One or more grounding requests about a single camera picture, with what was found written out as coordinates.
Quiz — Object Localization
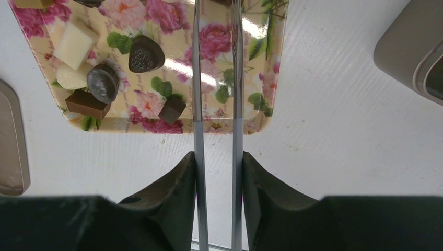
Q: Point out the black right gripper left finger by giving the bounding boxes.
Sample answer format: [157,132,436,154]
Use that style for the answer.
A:
[119,152,196,250]

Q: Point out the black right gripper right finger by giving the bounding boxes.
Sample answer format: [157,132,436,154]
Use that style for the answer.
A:
[242,152,317,250]

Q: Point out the silver metal tongs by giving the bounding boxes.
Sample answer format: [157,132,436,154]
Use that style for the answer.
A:
[191,0,245,251]

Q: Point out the small dark square chocolate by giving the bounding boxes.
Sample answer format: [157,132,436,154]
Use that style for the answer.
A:
[158,96,186,125]

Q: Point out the brown rectangular chocolate bar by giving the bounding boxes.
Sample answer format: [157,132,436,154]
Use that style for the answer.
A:
[65,89,111,120]

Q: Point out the dark oval chocolate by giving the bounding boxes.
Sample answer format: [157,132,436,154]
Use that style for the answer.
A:
[86,64,119,104]

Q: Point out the dark heart chocolate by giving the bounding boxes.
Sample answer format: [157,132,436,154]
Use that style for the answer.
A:
[128,35,166,73]

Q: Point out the white heart chocolate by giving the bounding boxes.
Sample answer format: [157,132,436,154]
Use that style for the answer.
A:
[56,63,93,90]

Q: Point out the white rectangular chocolate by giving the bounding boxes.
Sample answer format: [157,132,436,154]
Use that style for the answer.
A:
[53,21,99,70]

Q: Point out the dark swirl chocolate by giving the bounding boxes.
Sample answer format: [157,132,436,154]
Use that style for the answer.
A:
[74,0,104,8]

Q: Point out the gold chocolate box with dividers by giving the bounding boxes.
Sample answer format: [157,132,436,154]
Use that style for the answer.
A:
[373,1,442,105]

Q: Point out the tan square chocolate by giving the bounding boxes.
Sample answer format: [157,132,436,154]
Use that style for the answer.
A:
[13,0,54,9]

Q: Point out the floral rectangular tray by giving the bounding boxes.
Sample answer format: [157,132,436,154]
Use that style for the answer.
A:
[9,1,289,135]

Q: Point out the gold box lid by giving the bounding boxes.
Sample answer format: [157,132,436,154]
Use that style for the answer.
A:
[1,81,30,196]

